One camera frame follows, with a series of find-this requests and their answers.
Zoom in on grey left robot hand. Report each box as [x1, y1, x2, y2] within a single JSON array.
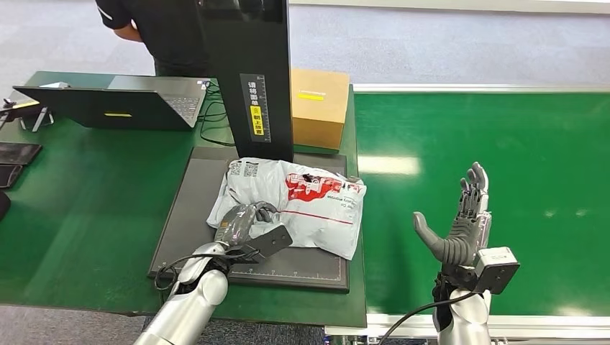
[[214, 201, 281, 247]]

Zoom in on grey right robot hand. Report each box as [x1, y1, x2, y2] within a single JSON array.
[[412, 162, 493, 267]]

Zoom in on grey plastic mailer package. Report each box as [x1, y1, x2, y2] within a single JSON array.
[[206, 157, 368, 262]]

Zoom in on green conveyor belt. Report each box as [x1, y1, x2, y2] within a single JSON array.
[[353, 93, 610, 318]]

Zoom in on brown cardboard delivery box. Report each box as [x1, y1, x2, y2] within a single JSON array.
[[291, 68, 351, 152]]

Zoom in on black inbound scanning machine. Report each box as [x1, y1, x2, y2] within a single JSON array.
[[147, 0, 351, 294]]

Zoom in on green topped table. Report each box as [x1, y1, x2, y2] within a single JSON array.
[[0, 71, 368, 329]]

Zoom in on grey open laptop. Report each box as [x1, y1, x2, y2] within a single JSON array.
[[12, 75, 211, 132]]

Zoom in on black tablet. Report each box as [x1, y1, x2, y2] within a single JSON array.
[[0, 142, 43, 166]]

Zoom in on small device on stand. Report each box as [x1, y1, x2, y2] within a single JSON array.
[[0, 97, 55, 133]]

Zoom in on black phone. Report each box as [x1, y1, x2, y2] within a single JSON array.
[[0, 164, 23, 190]]

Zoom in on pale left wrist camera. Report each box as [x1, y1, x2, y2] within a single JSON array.
[[237, 224, 294, 266]]

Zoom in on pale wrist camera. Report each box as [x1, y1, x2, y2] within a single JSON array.
[[237, 224, 294, 266], [474, 247, 521, 295]]

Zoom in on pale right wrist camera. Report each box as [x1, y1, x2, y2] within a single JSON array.
[[474, 247, 521, 295]]

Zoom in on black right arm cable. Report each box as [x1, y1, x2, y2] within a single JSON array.
[[376, 290, 478, 345]]

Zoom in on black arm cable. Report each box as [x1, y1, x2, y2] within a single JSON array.
[[153, 251, 250, 292], [376, 290, 478, 345]]

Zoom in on black machine power cable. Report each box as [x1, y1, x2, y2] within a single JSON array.
[[197, 80, 237, 147]]

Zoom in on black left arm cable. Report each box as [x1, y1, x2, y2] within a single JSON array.
[[153, 251, 250, 292]]

